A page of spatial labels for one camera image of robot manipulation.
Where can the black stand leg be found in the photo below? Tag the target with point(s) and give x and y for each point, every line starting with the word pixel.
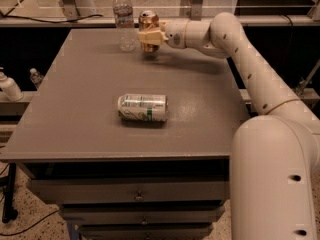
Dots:
pixel 8 183

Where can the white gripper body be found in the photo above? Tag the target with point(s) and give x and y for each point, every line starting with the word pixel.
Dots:
pixel 175 34

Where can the grey drawer cabinet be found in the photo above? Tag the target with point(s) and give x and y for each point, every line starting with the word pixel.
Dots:
pixel 82 156

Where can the metal bracket post left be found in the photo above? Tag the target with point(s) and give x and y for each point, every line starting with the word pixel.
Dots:
pixel 70 9

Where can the metal bracket post right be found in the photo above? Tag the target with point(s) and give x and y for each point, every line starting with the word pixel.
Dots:
pixel 196 10

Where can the clear plastic water bottle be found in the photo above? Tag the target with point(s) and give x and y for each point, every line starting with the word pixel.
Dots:
pixel 124 21

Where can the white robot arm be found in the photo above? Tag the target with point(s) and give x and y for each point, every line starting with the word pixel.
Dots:
pixel 275 153

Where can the small plastic bottle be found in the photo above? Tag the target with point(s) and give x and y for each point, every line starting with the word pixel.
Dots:
pixel 36 77

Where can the top drawer knob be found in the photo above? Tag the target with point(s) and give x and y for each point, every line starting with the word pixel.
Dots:
pixel 139 197

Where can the orange soda can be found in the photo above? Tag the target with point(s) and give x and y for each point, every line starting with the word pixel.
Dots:
pixel 148 18

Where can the white pump bottle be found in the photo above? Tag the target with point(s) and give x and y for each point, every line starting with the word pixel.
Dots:
pixel 10 88

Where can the metal bracket post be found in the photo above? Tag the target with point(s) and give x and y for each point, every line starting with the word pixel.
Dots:
pixel 196 10
pixel 70 9

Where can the drawer knob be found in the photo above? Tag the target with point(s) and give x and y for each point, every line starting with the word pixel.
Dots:
pixel 139 197
pixel 144 221

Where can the green white soda can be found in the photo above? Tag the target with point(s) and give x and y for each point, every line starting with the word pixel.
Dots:
pixel 143 107

